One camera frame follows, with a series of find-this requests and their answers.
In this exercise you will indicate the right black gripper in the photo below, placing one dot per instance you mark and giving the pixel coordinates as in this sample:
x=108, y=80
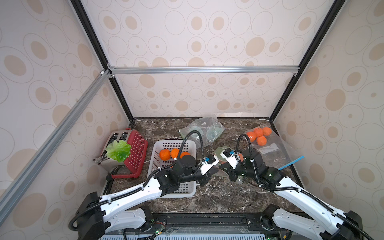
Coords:
x=234, y=169

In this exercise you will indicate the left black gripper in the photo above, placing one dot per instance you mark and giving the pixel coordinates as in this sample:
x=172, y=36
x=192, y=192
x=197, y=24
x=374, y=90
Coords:
x=206, y=177

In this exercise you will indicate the orange toy mandarin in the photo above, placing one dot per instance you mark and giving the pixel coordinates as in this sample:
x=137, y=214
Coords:
x=184, y=154
x=165, y=155
x=174, y=153

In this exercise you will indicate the green-seal clear zip-top bag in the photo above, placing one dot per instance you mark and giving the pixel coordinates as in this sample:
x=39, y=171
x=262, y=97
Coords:
x=237, y=175

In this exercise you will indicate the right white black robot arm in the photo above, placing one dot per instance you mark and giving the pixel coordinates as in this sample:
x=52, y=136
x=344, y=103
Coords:
x=323, y=221

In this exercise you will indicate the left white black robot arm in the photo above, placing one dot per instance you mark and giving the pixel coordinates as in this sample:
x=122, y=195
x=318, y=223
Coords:
x=159, y=183

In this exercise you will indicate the blue-seal clear zip-top bag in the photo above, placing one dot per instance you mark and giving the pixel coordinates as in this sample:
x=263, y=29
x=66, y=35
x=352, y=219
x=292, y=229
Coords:
x=277, y=153

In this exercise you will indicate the green toy lettuce leaf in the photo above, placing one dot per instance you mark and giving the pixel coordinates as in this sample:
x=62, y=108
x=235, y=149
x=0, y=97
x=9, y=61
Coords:
x=118, y=150

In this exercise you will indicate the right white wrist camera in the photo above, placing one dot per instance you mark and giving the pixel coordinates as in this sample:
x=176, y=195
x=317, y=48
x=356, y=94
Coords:
x=230, y=159

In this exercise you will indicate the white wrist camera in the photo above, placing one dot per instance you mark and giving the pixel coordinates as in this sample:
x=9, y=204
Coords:
x=207, y=163
x=230, y=159

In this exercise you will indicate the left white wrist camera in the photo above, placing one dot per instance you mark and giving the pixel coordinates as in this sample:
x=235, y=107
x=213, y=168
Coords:
x=207, y=163

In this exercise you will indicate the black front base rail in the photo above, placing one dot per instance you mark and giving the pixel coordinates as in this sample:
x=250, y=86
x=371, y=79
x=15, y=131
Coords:
x=195, y=225

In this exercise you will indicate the silver aluminium back rail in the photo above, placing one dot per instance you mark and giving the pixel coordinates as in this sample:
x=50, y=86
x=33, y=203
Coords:
x=201, y=70

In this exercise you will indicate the silver aluminium rail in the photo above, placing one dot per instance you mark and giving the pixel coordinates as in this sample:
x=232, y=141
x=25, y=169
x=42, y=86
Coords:
x=201, y=70
x=23, y=181

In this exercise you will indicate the black right corner post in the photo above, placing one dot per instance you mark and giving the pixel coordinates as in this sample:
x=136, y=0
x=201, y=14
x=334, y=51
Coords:
x=324, y=28

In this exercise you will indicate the black corner post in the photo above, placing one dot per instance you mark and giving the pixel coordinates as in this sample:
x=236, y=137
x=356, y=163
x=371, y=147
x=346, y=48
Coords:
x=98, y=49
x=324, y=28

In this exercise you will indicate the silver aluminium left rail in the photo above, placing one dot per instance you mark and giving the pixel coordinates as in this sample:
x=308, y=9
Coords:
x=23, y=181

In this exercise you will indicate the black left corner post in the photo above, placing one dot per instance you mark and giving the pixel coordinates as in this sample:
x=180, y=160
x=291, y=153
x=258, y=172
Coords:
x=98, y=49

